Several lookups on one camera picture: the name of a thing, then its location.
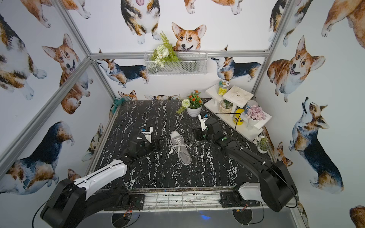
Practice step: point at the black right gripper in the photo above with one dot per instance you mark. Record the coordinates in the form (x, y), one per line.
(199, 134)

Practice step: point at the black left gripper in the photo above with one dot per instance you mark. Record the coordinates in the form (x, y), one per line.
(155, 144)

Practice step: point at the grey canvas sneaker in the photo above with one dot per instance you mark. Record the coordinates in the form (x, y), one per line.
(177, 138)

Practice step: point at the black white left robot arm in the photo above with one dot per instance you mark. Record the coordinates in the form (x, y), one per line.
(74, 200)

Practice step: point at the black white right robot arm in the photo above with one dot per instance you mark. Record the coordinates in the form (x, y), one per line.
(275, 187)

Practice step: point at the white potted red flowers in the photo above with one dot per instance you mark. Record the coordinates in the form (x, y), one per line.
(192, 104)

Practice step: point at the woven basket with plant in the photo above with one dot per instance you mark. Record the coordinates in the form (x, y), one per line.
(225, 107)

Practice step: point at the yellow container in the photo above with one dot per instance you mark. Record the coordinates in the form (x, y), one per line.
(237, 116)

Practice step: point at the green cloth ribbon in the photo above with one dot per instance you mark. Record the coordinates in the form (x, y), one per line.
(117, 102)

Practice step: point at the green lidded jar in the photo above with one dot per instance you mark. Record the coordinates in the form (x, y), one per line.
(223, 87)

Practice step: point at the blue grey tin can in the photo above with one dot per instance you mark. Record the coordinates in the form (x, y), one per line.
(249, 105)

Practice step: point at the pink flowers white pot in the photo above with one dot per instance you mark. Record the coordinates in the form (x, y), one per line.
(255, 114)

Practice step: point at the small white potted plant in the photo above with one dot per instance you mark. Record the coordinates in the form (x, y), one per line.
(262, 144)

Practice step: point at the green white artificial flowers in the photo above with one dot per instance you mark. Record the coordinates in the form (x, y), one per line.
(164, 54)

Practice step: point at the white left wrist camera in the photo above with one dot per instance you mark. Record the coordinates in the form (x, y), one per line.
(148, 134)

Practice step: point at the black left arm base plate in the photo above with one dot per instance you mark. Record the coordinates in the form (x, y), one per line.
(128, 202)

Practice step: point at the aluminium frame rail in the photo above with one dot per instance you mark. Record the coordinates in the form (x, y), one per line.
(187, 199)

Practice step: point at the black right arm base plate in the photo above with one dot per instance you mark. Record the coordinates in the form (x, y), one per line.
(233, 199)

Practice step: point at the white wire wall basket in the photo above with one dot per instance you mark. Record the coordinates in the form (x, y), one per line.
(190, 63)

